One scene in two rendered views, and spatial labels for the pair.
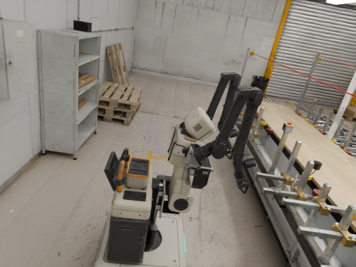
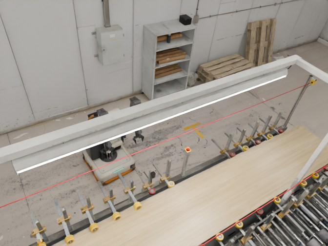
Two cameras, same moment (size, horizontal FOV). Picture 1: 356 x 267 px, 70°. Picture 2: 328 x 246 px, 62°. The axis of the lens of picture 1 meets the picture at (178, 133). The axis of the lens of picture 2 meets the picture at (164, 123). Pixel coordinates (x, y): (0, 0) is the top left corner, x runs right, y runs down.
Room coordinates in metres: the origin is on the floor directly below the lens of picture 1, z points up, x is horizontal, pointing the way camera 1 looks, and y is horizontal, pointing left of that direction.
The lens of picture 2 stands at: (0.75, -2.64, 3.68)
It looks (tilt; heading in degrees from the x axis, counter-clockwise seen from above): 43 degrees down; 57
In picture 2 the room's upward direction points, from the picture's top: 6 degrees clockwise
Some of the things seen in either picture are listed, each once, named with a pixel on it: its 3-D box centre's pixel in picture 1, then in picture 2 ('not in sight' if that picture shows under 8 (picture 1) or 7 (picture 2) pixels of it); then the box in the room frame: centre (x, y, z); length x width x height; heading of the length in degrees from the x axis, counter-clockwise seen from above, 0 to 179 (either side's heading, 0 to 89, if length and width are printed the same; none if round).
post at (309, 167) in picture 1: (300, 188); (150, 182); (1.71, -0.99, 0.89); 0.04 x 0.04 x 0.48; 3
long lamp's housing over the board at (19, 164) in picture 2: not in sight; (180, 106); (1.73, -1.32, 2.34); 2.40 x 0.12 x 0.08; 3
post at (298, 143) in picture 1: (289, 166); (167, 172); (1.95, -0.98, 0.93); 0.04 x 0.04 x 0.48; 3
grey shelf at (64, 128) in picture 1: (72, 91); (166, 62); (3.32, 1.51, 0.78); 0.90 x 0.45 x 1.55; 3
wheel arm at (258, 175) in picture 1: (281, 178); (162, 175); (1.91, -0.93, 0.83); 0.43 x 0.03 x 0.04; 93
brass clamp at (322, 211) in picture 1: (320, 205); (129, 189); (1.43, -1.01, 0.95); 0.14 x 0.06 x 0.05; 3
